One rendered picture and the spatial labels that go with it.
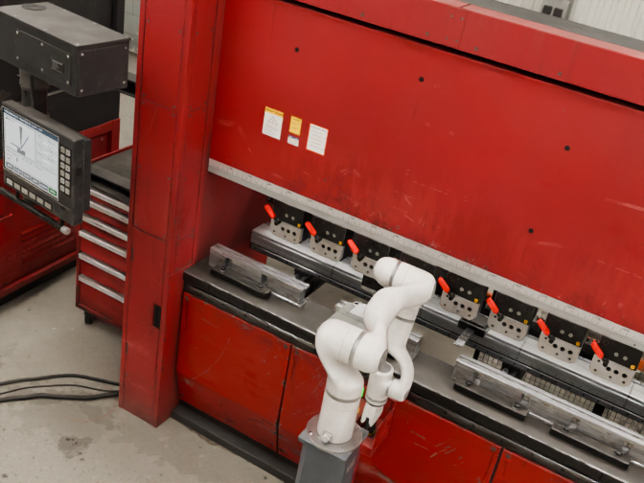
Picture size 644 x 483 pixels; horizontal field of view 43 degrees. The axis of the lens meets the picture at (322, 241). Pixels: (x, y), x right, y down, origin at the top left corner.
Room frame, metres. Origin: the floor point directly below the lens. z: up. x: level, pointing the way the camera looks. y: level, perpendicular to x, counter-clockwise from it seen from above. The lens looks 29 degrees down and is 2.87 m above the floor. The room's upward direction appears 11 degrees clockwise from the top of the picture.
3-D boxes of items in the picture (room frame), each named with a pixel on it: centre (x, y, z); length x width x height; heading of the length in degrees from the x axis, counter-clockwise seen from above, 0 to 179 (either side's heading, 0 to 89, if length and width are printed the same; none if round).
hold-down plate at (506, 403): (2.61, -0.77, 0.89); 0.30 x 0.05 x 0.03; 65
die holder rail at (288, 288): (3.16, 0.26, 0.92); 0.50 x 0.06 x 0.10; 65
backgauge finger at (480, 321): (2.89, -0.67, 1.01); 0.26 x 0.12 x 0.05; 155
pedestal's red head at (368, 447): (2.52, -0.28, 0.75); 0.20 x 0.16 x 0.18; 66
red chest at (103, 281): (3.87, 0.97, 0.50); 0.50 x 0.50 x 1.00; 65
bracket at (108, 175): (3.23, 1.05, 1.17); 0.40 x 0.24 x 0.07; 65
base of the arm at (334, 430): (2.12, -0.16, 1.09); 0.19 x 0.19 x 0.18
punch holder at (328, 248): (3.02, -0.04, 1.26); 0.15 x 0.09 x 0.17; 65
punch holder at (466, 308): (2.76, -0.58, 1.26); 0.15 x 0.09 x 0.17; 65
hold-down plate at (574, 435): (2.44, -1.13, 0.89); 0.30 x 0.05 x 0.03; 65
